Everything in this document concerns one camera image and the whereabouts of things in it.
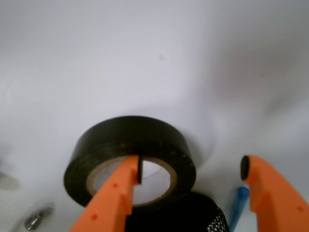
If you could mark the black tape roll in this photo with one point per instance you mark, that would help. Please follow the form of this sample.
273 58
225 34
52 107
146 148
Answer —
117 138

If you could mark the silver grey pen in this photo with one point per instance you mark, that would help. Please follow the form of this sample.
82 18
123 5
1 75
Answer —
36 218

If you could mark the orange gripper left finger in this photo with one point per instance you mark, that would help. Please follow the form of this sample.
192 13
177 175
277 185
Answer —
108 209

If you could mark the light blue ballpoint pen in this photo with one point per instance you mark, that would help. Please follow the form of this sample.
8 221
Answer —
237 207

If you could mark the black mesh pen holder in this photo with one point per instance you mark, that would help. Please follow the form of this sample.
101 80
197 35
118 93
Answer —
193 213

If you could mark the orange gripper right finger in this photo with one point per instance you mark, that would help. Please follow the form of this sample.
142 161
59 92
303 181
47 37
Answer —
277 204

